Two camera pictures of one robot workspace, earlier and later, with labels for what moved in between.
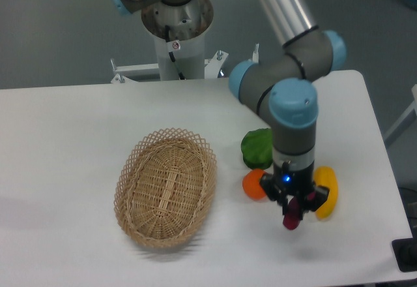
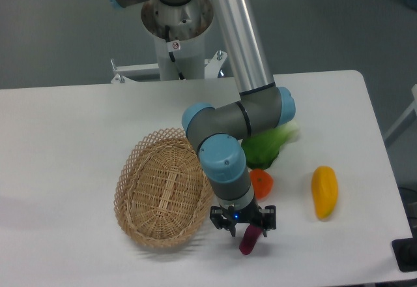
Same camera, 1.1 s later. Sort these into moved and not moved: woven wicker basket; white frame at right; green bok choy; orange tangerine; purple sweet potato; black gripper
Moved: black gripper; purple sweet potato
Not moved: white frame at right; green bok choy; woven wicker basket; orange tangerine
